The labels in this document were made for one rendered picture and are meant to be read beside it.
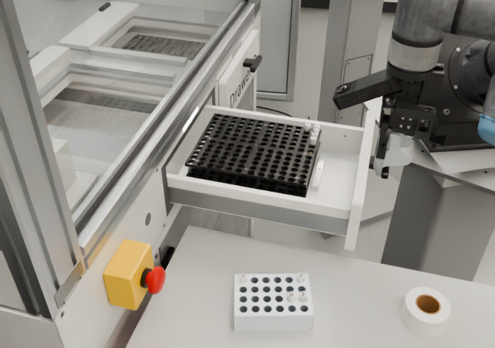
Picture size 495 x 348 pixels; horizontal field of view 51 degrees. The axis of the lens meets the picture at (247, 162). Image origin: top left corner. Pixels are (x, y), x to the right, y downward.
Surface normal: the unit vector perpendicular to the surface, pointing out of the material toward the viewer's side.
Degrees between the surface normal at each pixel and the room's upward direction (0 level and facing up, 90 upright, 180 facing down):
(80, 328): 90
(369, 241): 0
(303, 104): 0
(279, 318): 90
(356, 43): 90
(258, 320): 90
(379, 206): 3
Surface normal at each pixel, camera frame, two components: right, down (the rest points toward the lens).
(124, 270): 0.00, -0.79
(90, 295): 0.97, 0.16
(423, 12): -0.43, 0.55
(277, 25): -0.14, 0.60
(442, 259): 0.21, 0.60
